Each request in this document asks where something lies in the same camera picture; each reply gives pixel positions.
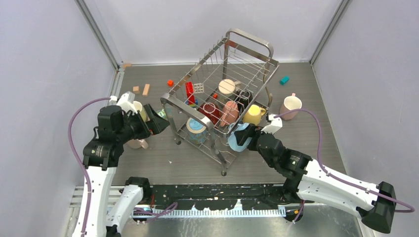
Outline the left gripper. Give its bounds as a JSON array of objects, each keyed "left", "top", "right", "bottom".
[{"left": 117, "top": 103, "right": 169, "bottom": 143}]

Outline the light blue faceted mug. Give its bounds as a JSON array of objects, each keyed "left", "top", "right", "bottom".
[{"left": 228, "top": 123, "right": 251, "bottom": 152}]

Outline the pale yellow faceted mug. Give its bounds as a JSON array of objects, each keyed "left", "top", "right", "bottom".
[{"left": 133, "top": 101, "right": 148, "bottom": 121}]

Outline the iridescent pink mug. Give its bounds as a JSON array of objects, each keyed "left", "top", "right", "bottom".
[{"left": 126, "top": 139, "right": 149, "bottom": 149}]

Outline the pink faceted mug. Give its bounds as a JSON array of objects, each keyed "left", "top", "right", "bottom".
[{"left": 280, "top": 93, "right": 302, "bottom": 120}]

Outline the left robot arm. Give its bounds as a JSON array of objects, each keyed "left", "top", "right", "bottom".
[{"left": 73, "top": 104, "right": 169, "bottom": 237}]

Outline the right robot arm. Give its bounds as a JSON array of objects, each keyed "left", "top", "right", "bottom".
[{"left": 228, "top": 124, "right": 396, "bottom": 234}]

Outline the green toy cube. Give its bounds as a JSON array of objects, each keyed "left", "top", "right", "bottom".
[{"left": 157, "top": 110, "right": 167, "bottom": 119}]

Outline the salmon pink mug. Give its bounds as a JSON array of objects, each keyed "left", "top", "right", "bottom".
[{"left": 220, "top": 101, "right": 239, "bottom": 127}]

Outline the long wooden block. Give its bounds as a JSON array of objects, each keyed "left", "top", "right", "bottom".
[{"left": 142, "top": 84, "right": 150, "bottom": 97}]

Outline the small wooden cube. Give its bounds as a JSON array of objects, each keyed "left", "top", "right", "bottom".
[{"left": 132, "top": 86, "right": 141, "bottom": 94}]

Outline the black mug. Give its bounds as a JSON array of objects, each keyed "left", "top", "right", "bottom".
[{"left": 234, "top": 89, "right": 253, "bottom": 113}]

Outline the blue butterfly mug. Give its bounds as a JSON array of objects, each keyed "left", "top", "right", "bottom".
[{"left": 186, "top": 118, "right": 208, "bottom": 145}]

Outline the dark red mug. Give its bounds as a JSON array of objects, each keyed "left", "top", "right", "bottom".
[{"left": 198, "top": 102, "right": 221, "bottom": 125}]

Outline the red block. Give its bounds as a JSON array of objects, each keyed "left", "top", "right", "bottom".
[{"left": 185, "top": 82, "right": 196, "bottom": 106}]

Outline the cream mug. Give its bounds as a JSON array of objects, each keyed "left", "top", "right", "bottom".
[{"left": 218, "top": 79, "right": 242, "bottom": 98}]

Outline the teal block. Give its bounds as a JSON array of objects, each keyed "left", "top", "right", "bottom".
[{"left": 279, "top": 76, "right": 290, "bottom": 85}]

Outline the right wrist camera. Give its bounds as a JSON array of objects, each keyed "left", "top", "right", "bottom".
[{"left": 261, "top": 114, "right": 283, "bottom": 134}]

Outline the steel wire dish rack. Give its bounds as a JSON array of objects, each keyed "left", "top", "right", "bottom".
[{"left": 161, "top": 28, "right": 279, "bottom": 176}]

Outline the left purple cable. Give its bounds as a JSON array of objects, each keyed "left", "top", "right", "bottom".
[{"left": 68, "top": 97, "right": 112, "bottom": 237}]

